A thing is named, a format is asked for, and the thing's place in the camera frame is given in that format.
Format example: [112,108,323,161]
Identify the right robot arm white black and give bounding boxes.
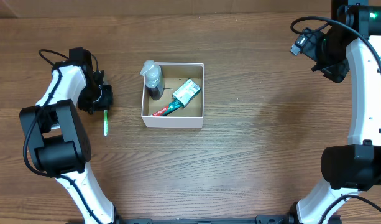
[256,0,381,223]

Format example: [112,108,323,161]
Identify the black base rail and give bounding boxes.
[112,211,342,224]

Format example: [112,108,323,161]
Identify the green white toothbrush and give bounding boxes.
[103,110,109,136]

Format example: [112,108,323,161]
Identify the clear pump bottle dark liquid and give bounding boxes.
[140,60,165,100]

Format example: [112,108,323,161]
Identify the Colgate toothpaste tube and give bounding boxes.
[152,100,183,116]

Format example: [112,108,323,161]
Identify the white cardboard box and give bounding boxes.
[141,62,204,129]

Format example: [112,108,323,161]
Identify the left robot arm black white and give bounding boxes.
[19,47,123,223]

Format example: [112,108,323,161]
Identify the green white soap box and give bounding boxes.
[173,79,201,108]

